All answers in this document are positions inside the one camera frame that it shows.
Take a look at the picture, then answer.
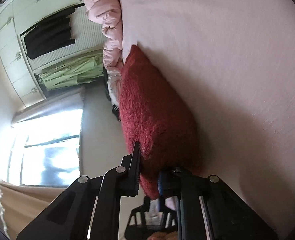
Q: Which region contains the black wire basket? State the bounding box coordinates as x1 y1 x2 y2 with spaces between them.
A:
124 196 178 239

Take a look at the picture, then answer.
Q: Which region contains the white wardrobe cabinet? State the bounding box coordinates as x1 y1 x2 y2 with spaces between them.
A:
0 0 108 108

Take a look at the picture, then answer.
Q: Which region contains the window with frame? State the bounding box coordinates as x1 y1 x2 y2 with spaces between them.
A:
0 108 83 187

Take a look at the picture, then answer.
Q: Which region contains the black hanging garment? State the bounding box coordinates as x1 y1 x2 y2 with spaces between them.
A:
21 5 80 60

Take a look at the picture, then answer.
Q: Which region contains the pink bed sheet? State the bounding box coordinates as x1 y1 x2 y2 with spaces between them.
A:
120 0 295 239

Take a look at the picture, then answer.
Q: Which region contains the pink crumpled duvet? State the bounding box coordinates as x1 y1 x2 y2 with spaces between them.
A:
83 0 123 74

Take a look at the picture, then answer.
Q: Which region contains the green hanging garment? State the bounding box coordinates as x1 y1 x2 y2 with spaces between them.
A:
39 53 103 90

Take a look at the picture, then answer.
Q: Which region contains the black white striped garment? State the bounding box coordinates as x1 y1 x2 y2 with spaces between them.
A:
103 67 121 121

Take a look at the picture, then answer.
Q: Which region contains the beige curtain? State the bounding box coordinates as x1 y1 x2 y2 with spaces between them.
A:
0 181 65 239

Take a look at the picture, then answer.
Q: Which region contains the dark red knit cardigan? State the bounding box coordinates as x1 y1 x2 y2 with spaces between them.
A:
119 45 201 199

